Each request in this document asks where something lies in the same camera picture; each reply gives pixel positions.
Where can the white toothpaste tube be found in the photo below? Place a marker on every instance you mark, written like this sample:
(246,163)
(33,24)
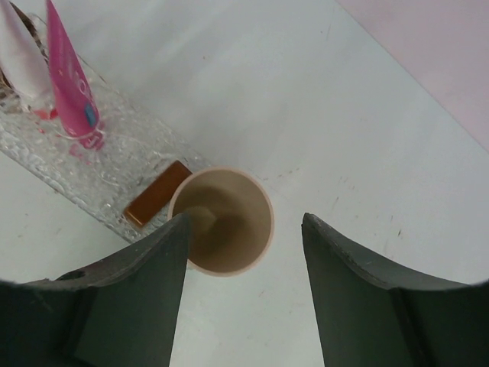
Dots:
(22,63)

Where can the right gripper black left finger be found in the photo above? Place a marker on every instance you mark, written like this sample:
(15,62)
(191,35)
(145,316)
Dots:
(119,311)

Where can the right brown wooden tray handle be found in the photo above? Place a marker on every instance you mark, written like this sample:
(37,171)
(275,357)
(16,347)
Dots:
(157,195)

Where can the clear textured glass tray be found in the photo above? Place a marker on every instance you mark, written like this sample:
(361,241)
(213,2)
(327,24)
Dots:
(137,148)

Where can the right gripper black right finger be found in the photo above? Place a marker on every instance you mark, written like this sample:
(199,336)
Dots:
(372,311)

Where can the brown wooden tray handle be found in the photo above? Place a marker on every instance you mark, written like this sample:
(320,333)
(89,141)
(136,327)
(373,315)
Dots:
(157,195)
(28,23)

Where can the beige plastic cup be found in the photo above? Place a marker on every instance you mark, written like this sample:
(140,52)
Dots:
(232,220)

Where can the pink toothpaste tube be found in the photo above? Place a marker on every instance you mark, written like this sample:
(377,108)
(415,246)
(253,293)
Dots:
(73,97)

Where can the left brown wooden tray handle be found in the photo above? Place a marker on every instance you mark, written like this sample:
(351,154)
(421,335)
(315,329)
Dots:
(28,23)

